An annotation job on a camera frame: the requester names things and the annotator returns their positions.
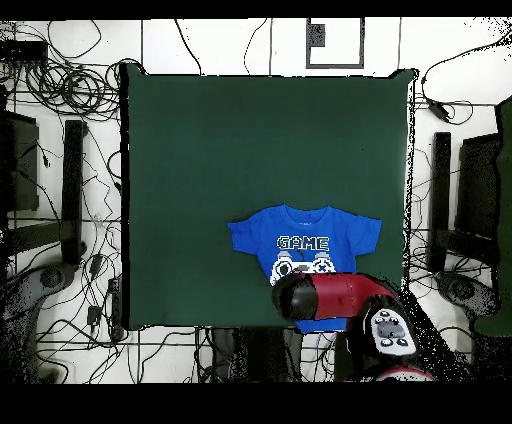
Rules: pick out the blue shirt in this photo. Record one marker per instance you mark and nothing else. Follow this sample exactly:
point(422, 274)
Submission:
point(344, 232)

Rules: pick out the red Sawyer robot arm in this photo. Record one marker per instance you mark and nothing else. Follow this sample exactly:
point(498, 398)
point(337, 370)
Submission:
point(340, 296)

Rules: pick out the dark green table cloth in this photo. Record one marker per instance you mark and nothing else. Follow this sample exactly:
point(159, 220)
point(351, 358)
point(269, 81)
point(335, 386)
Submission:
point(180, 160)

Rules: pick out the black power strip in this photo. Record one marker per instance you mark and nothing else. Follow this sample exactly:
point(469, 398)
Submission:
point(116, 308)
point(24, 52)

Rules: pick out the small grey square plate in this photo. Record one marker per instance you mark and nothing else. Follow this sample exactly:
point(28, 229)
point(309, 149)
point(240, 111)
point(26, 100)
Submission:
point(318, 35)

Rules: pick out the small black power adapter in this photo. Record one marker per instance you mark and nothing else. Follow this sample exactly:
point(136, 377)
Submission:
point(94, 314)

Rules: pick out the black office chair base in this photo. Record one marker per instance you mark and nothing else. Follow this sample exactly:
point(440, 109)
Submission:
point(464, 290)
point(50, 276)

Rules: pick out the dark box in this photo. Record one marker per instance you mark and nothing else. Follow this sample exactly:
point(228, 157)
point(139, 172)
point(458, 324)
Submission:
point(24, 168)
point(478, 188)

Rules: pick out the green cloth on side table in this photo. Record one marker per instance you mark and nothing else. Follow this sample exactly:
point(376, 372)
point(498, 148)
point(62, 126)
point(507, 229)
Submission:
point(504, 200)

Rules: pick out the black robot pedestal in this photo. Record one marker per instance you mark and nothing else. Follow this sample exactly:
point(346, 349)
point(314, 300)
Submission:
point(260, 356)

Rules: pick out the grey square frame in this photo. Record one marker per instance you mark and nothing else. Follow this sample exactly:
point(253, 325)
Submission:
point(336, 65)

